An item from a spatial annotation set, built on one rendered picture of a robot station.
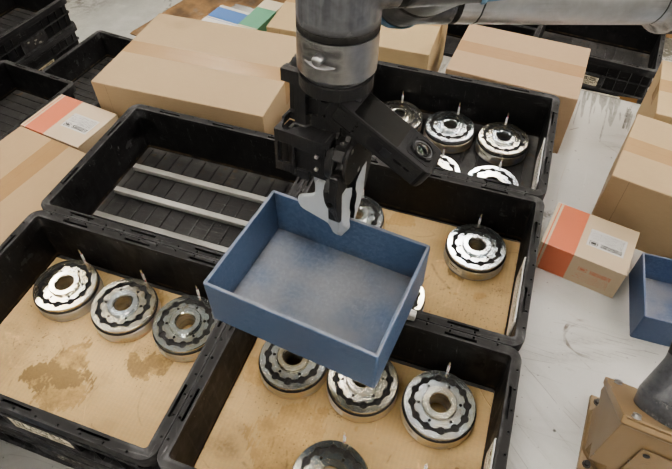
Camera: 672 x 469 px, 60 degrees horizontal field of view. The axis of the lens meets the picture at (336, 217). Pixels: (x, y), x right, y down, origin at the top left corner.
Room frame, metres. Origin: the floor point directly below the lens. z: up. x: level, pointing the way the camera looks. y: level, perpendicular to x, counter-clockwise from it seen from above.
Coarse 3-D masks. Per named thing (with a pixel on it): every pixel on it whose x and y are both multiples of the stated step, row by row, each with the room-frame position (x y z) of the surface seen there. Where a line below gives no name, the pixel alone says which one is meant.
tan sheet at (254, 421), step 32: (256, 352) 0.43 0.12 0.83; (256, 384) 0.38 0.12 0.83; (224, 416) 0.33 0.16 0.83; (256, 416) 0.33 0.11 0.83; (288, 416) 0.33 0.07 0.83; (320, 416) 0.33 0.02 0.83; (384, 416) 0.33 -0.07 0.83; (480, 416) 0.33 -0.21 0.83; (224, 448) 0.29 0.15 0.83; (256, 448) 0.29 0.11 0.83; (288, 448) 0.29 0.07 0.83; (384, 448) 0.29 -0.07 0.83; (416, 448) 0.29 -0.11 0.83; (480, 448) 0.29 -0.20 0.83
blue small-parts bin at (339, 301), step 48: (240, 240) 0.41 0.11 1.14; (288, 240) 0.46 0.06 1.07; (336, 240) 0.44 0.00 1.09; (384, 240) 0.42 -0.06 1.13; (240, 288) 0.39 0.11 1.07; (288, 288) 0.39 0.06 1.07; (336, 288) 0.39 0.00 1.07; (384, 288) 0.39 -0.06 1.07; (288, 336) 0.31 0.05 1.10; (336, 336) 0.32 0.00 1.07; (384, 336) 0.29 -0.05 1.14
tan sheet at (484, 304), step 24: (384, 216) 0.72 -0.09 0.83; (408, 216) 0.72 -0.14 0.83; (432, 240) 0.66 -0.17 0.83; (504, 240) 0.66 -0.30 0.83; (432, 264) 0.60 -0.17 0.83; (504, 264) 0.60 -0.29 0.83; (432, 288) 0.55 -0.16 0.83; (456, 288) 0.55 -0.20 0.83; (480, 288) 0.55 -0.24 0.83; (504, 288) 0.55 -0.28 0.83; (432, 312) 0.51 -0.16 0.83; (456, 312) 0.51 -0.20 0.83; (480, 312) 0.51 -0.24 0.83; (504, 312) 0.51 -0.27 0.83
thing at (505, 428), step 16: (416, 320) 0.43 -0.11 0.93; (224, 336) 0.41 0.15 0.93; (448, 336) 0.41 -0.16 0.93; (464, 336) 0.41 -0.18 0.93; (224, 352) 0.38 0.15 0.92; (496, 352) 0.38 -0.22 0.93; (512, 352) 0.38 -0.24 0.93; (208, 368) 0.36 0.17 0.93; (512, 368) 0.36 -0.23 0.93; (512, 384) 0.33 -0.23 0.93; (192, 400) 0.31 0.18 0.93; (512, 400) 0.31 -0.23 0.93; (512, 416) 0.29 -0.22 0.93; (176, 432) 0.27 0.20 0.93; (160, 448) 0.25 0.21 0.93; (496, 448) 0.25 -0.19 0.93; (160, 464) 0.23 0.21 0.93; (176, 464) 0.23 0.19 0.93; (496, 464) 0.23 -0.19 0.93
